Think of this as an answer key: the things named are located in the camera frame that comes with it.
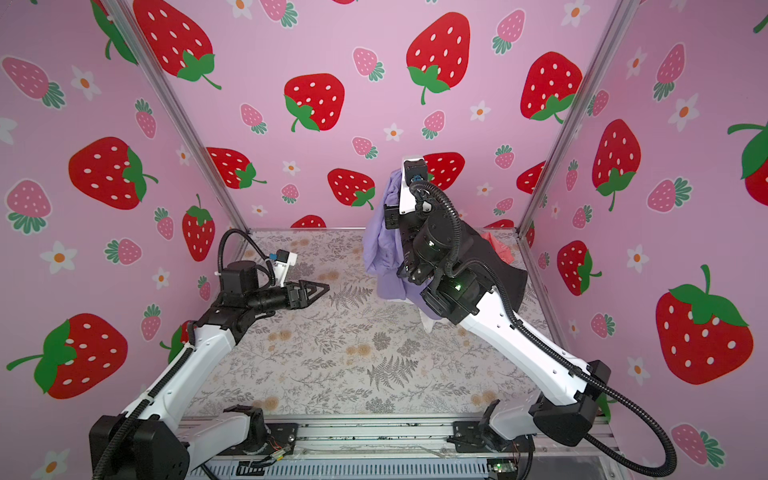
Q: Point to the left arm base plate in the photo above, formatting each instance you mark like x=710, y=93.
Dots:
x=274, y=437

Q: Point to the white cloth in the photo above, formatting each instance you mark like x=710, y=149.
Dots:
x=429, y=319

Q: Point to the corner aluminium post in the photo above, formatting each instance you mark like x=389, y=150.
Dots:
x=613, y=35
x=129, y=29

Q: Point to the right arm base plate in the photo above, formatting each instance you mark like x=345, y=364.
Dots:
x=475, y=437

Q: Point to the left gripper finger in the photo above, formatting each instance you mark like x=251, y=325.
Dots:
x=315, y=287
x=315, y=296

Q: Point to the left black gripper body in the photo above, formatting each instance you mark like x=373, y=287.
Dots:
x=293, y=304

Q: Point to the right corner aluminium post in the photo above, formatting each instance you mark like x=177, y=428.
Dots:
x=613, y=35

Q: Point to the pink cloth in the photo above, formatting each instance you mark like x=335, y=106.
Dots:
x=503, y=251

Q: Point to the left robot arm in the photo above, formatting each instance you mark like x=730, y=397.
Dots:
x=144, y=441

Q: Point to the aluminium rail frame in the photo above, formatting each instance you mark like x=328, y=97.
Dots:
x=399, y=447

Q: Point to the left corner aluminium post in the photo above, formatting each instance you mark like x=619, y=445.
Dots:
x=129, y=29

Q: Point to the dark grey cloth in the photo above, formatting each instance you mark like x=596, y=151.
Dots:
x=480, y=256

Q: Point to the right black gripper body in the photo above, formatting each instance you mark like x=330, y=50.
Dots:
x=397, y=220

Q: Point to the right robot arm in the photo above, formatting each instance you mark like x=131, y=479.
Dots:
x=463, y=280

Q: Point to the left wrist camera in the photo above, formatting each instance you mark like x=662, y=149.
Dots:
x=283, y=259

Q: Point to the purple cloth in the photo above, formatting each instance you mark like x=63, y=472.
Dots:
x=383, y=253

